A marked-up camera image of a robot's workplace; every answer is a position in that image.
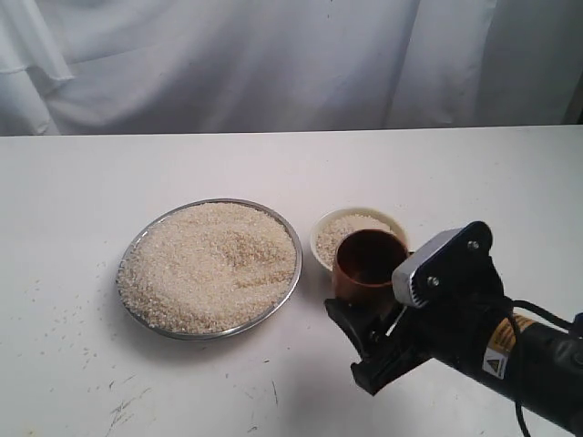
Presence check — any round steel rice tray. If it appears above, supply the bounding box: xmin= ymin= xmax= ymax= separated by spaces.
xmin=116 ymin=198 xmax=302 ymax=341

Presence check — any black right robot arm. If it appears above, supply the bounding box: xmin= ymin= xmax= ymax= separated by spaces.
xmin=324 ymin=263 xmax=582 ymax=436

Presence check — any cream ceramic rice bowl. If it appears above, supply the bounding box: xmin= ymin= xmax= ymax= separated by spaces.
xmin=310 ymin=207 xmax=409 ymax=274

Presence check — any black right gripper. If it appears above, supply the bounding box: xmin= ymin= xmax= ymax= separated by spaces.
xmin=322 ymin=259 xmax=516 ymax=396

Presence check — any brown wooden cup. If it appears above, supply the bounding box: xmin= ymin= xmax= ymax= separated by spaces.
xmin=332 ymin=229 xmax=409 ymax=316

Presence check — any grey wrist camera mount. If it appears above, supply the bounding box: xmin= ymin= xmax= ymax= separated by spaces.
xmin=392 ymin=221 xmax=495 ymax=309

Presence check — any white backdrop curtain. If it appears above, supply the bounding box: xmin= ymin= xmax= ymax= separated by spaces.
xmin=1 ymin=1 xmax=582 ymax=136

